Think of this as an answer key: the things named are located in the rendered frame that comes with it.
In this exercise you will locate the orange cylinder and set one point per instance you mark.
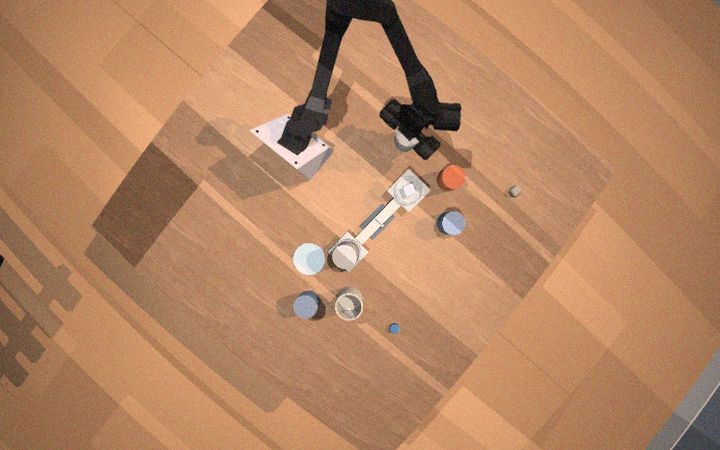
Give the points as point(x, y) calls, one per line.
point(451, 178)

